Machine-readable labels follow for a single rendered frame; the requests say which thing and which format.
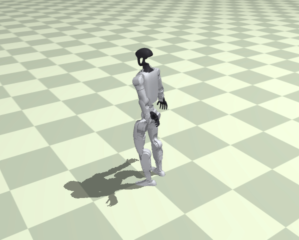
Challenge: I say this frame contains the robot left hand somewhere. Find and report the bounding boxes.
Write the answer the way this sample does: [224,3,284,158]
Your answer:
[150,111,160,127]

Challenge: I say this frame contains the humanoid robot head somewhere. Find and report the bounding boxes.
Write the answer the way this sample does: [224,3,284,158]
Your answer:
[135,48,154,73]

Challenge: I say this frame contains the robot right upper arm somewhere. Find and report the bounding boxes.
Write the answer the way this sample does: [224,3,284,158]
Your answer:
[154,67,163,90]

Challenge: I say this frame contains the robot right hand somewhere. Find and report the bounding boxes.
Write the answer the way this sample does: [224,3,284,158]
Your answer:
[157,98,168,110]

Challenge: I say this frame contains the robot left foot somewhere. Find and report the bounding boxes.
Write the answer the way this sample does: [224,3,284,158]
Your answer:
[135,179,157,186]

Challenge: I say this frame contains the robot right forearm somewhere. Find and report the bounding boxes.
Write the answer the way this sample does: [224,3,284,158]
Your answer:
[158,86,164,102]

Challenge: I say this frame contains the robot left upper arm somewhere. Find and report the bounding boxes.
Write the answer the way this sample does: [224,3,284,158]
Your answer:
[132,74,149,106]

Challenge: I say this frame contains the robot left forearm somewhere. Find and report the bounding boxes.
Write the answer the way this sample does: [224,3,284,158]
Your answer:
[138,100,151,121]

